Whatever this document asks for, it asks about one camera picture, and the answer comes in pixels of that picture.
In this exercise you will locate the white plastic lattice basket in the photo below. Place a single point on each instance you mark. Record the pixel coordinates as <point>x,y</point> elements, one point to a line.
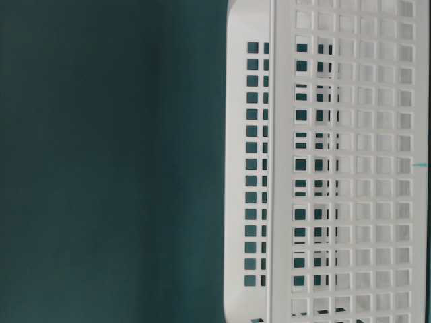
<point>327,201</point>

